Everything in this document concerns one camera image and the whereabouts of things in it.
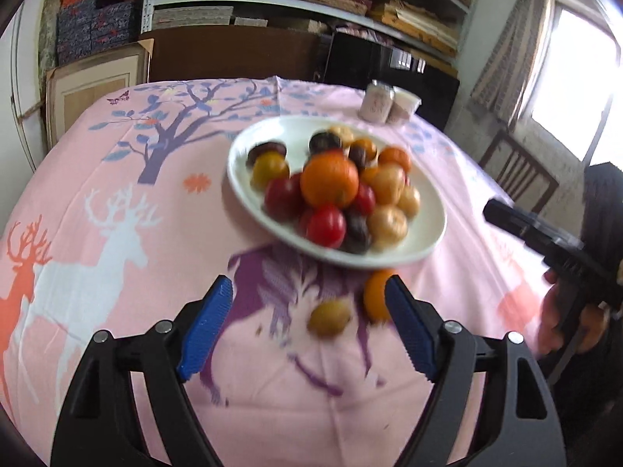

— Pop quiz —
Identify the dark wooden chair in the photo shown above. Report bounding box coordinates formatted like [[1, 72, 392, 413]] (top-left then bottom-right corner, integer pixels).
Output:
[[479, 129, 560, 215]]

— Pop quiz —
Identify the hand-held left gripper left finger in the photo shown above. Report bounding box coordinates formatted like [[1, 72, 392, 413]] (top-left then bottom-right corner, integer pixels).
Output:
[[50, 275, 233, 467]]

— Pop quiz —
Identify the pink cloth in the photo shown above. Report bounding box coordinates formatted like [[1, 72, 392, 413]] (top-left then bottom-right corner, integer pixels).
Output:
[[336, 24, 390, 42]]

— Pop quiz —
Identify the bright window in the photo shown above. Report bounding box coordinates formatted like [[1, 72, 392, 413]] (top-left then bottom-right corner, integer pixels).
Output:
[[528, 0, 623, 166]]

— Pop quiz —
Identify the brown board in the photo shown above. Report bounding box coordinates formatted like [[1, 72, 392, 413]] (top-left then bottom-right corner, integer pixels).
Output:
[[141, 24, 332, 83]]

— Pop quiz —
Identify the white metal shelf rack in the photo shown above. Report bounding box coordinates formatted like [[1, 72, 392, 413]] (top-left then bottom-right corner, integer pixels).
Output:
[[141, 0, 482, 66]]

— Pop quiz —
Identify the small yellow pepino melon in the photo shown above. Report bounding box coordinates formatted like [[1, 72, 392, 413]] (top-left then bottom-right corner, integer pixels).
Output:
[[308, 300, 352, 337]]

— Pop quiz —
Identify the orange mandarin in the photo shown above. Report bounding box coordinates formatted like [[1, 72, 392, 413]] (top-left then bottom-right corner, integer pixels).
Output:
[[300, 151, 360, 209], [378, 146, 412, 173]]

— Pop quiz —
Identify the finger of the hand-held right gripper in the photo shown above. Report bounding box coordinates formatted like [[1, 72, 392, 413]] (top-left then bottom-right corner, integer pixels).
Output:
[[483, 198, 546, 244]]

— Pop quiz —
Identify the pink deer print tablecloth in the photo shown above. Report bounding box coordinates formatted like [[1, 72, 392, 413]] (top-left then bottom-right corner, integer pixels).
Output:
[[0, 76, 556, 467]]

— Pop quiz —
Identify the mottled grey board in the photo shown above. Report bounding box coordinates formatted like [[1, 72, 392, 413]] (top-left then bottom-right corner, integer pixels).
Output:
[[39, 0, 62, 71]]

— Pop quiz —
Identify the pale drink can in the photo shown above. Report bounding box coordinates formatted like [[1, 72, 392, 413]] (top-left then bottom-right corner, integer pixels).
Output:
[[359, 79, 395, 122]]

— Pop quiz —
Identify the white board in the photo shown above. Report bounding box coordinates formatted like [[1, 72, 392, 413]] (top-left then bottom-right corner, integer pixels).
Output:
[[10, 7, 49, 171]]

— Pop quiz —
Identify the brick pattern curtain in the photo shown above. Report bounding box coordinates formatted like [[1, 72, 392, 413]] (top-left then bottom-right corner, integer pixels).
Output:
[[470, 0, 556, 122]]

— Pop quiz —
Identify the beige picture frame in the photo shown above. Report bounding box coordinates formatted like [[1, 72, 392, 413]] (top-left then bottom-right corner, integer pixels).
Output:
[[45, 39, 154, 144]]

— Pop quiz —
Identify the white plate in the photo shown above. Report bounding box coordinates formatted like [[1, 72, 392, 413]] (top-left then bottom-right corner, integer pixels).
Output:
[[227, 116, 447, 270]]

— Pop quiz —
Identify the grey woven flat box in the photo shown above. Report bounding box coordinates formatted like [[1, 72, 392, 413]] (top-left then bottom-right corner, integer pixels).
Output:
[[153, 6, 268, 27]]

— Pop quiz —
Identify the black panel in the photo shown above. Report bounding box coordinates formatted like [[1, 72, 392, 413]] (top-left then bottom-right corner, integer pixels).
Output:
[[321, 32, 461, 130]]

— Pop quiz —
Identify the stack of pale wooden frames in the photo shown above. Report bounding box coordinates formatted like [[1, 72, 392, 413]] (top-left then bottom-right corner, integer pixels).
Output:
[[370, 0, 461, 54]]

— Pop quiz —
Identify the person's right hand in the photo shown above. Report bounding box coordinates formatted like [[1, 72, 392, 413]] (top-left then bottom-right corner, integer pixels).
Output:
[[535, 271, 566, 354]]

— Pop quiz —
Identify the dark red tomato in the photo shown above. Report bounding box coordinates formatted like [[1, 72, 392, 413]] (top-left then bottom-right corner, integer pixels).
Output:
[[264, 176, 305, 221]]

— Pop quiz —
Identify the person's dark clothing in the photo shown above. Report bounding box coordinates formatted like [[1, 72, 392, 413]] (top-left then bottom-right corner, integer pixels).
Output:
[[550, 162, 623, 467]]

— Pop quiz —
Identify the striped yellow pepino melon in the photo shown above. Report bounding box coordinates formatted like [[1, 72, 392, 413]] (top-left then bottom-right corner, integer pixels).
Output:
[[367, 205, 408, 251]]

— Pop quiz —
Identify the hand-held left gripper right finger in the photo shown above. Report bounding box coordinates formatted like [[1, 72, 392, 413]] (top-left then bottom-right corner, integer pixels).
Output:
[[384, 274, 568, 467]]

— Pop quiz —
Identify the stack of blue patterned boxes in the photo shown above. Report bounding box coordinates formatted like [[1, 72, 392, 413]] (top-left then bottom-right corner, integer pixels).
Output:
[[56, 0, 142, 66]]

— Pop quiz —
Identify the yellow cherry tomato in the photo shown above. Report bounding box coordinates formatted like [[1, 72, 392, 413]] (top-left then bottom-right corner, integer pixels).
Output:
[[250, 152, 290, 191], [396, 185, 422, 219]]

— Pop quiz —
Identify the white paper cup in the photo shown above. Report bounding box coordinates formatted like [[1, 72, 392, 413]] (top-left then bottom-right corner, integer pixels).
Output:
[[388, 86, 422, 125]]

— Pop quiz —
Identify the red cherry tomato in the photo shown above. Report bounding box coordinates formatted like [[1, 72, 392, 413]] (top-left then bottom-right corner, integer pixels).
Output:
[[306, 205, 347, 249], [351, 183, 377, 216]]

